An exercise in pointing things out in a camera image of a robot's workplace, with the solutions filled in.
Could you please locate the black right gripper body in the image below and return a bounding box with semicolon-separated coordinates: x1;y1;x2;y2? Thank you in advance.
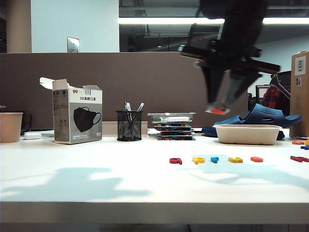
180;38;282;77

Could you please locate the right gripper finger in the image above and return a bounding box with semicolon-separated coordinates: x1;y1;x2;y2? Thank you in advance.
221;70;255;112
201;65;227;111

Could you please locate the orange letter c magnet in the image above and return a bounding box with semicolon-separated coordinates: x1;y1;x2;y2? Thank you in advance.
205;108;231;115

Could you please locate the letter magnet pack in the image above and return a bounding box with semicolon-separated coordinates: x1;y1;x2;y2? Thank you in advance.
156;130;195;136
156;135;195;141
154;123;193;129

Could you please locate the brown paper cup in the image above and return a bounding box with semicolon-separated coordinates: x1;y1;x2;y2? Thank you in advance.
0;112;24;144

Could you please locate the black monitor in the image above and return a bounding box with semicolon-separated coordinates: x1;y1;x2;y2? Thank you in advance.
255;84;271;99

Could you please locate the navy blue rubber slipper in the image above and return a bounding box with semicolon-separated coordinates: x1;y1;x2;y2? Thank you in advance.
201;115;245;138
242;103;302;129

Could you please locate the red plaid garment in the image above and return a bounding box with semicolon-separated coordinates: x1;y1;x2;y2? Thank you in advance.
263;84;292;116

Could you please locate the beige pulp tray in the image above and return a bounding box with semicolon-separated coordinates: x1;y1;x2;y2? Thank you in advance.
213;124;283;145

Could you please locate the white flat item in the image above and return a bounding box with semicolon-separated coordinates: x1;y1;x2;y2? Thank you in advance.
159;116;190;123

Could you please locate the brown cardboard box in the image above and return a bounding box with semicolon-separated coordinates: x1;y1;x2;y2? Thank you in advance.
289;50;309;138

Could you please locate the clear plastic case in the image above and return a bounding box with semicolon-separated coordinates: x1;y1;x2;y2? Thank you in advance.
147;112;197;124

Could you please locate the black silver pen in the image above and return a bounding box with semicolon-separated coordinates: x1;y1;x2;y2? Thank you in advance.
131;102;145;124
124;101;133;121

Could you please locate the brown desk partition screen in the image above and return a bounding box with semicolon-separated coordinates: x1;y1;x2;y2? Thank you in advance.
0;51;249;137

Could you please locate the black mesh pen holder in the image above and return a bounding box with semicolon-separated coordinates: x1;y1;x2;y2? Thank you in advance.
116;110;143;142

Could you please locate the grey white mask box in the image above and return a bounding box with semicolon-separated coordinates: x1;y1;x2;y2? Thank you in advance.
40;77;103;145

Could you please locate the white earbuds case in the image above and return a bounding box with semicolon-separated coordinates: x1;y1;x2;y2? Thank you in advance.
23;132;43;140

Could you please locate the black bag with grey strap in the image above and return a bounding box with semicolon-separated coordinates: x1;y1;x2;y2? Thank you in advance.
269;71;292;100

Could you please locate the beige cable raceway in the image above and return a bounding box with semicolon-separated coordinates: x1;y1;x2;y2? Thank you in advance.
102;120;148;137

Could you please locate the metal wall switch plate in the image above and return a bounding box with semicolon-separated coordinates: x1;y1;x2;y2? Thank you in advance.
67;36;81;53

